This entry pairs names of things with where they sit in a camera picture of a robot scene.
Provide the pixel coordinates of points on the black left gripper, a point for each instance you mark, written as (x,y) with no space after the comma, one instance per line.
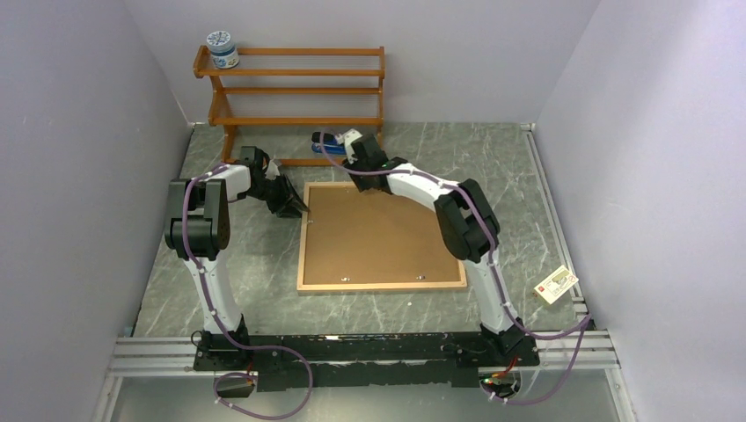
(289,201)

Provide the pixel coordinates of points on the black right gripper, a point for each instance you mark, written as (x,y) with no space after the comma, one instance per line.
(362,185)

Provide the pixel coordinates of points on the aluminium rail frame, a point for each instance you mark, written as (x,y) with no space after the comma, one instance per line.
(413,265)

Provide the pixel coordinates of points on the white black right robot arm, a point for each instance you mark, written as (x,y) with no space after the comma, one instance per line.
(468,227)

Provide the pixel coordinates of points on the light wooden picture frame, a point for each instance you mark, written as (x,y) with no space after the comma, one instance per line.
(379,285)

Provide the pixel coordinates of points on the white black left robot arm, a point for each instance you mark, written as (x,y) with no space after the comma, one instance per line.
(197,228)

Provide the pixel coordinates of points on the blue black stapler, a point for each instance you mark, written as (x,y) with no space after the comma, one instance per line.
(332,143)

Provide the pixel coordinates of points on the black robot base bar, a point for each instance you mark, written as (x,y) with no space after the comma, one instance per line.
(295,361)

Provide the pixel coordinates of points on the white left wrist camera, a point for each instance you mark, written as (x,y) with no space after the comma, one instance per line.
(271,169)

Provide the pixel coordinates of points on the white blue lidded jar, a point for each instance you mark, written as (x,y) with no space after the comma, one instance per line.
(222,50)

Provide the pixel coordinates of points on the small white red box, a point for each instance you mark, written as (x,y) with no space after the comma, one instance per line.
(556,284)

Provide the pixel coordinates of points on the orange wooden shelf rack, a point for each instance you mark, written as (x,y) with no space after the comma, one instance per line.
(294,87)

